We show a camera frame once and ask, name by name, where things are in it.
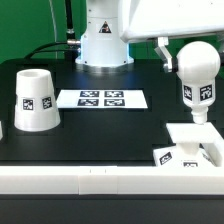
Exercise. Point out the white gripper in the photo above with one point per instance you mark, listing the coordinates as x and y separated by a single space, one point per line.
140 20

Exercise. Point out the white lamp bulb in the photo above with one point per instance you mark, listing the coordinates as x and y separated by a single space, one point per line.
198 65

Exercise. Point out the white lamp base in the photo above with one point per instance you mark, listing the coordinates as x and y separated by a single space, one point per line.
186 152

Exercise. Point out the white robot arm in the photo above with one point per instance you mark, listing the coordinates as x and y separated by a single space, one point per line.
112 25

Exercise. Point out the white lamp shade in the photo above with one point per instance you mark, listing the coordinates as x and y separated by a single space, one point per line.
35 108

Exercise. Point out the white marker sheet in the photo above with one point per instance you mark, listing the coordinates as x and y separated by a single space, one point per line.
102 99

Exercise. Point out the white fence wall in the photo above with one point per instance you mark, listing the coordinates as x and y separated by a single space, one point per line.
78 180

